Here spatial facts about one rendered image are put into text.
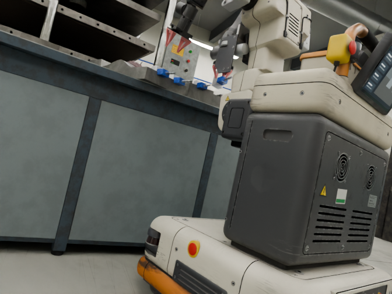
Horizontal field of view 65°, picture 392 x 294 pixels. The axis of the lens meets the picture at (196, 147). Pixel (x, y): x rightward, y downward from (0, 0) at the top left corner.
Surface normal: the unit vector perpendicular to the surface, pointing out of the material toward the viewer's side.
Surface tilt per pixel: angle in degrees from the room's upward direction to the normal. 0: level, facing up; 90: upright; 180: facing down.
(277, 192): 90
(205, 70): 90
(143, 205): 90
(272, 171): 92
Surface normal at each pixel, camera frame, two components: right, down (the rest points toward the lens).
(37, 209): 0.53, 0.07
